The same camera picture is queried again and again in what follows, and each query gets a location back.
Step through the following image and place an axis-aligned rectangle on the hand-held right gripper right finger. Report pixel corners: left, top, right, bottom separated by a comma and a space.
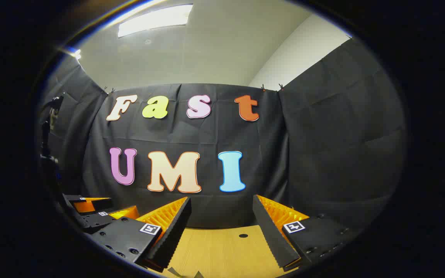
252, 194, 359, 271

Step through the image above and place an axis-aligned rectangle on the black backdrop cloth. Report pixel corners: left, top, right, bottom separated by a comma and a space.
35, 37, 408, 232

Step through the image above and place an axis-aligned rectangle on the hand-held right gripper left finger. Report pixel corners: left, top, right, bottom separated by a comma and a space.
90, 196, 192, 273

